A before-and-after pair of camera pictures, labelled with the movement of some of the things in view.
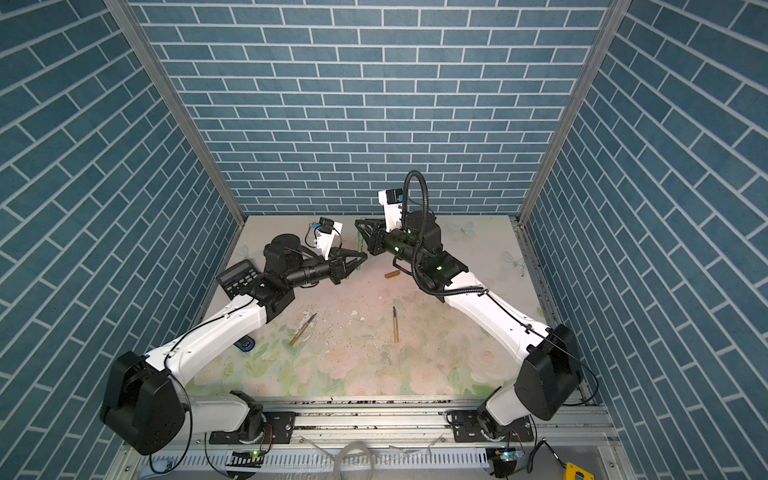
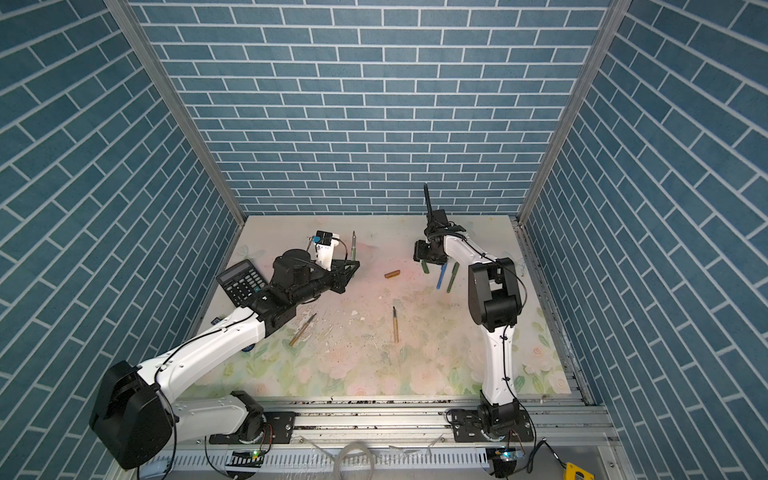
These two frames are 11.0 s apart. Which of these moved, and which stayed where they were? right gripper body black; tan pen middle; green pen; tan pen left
Moved: right gripper body black; green pen
Stayed: tan pen middle; tan pen left
